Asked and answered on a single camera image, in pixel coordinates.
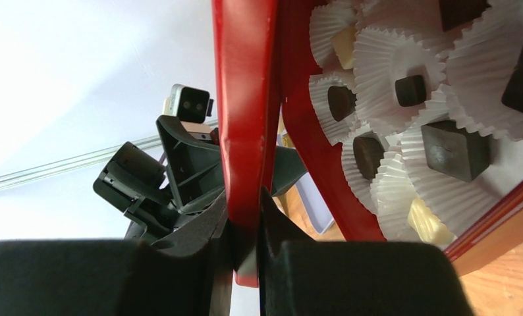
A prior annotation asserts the dark oval chocolate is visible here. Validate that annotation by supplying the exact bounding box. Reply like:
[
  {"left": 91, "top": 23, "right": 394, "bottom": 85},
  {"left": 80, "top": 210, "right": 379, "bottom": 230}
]
[{"left": 352, "top": 134, "right": 385, "bottom": 180}]

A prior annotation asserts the dark square chocolate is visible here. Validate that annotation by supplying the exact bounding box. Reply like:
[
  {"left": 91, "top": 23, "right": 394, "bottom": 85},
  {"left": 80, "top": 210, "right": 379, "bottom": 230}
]
[{"left": 420, "top": 120, "right": 491, "bottom": 182}]

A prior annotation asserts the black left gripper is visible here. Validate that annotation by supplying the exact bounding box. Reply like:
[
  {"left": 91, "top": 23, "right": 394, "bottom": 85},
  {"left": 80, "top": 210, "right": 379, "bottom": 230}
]
[{"left": 93, "top": 115, "right": 224, "bottom": 244}]

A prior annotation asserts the white ridged square chocolate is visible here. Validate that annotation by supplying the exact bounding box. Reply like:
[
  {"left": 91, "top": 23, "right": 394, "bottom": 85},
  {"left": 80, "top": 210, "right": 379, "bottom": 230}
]
[{"left": 407, "top": 197, "right": 456, "bottom": 246}]

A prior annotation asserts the red box with white paper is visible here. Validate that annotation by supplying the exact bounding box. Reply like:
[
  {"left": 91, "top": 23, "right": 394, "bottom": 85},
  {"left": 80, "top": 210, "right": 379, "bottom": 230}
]
[{"left": 279, "top": 1, "right": 523, "bottom": 273}]

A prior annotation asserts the small dark chocolate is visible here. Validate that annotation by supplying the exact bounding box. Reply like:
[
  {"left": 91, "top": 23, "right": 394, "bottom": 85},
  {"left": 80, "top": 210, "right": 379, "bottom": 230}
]
[{"left": 395, "top": 75, "right": 427, "bottom": 107}]

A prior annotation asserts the dark heart chocolate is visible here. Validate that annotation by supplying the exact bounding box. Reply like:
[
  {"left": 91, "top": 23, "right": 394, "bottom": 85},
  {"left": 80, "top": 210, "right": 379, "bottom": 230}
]
[{"left": 327, "top": 86, "right": 357, "bottom": 122}]

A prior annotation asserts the red box lid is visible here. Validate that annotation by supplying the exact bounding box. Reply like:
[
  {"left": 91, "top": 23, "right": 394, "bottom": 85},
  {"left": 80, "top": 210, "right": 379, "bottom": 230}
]
[{"left": 211, "top": 1, "right": 280, "bottom": 288}]

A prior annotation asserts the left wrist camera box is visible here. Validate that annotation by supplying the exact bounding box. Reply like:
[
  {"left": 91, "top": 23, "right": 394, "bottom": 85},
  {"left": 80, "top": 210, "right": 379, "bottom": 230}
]
[{"left": 163, "top": 84, "right": 214, "bottom": 124}]

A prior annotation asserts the lavender plastic tray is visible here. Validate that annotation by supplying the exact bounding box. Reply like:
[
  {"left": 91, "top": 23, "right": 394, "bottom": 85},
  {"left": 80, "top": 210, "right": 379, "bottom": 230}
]
[{"left": 296, "top": 172, "right": 335, "bottom": 235}]

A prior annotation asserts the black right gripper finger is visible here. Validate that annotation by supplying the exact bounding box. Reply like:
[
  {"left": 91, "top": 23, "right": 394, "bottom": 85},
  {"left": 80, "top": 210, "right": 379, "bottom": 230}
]
[
  {"left": 258, "top": 190, "right": 473, "bottom": 315},
  {"left": 0, "top": 195, "right": 232, "bottom": 315},
  {"left": 271, "top": 146, "right": 307, "bottom": 196}
]

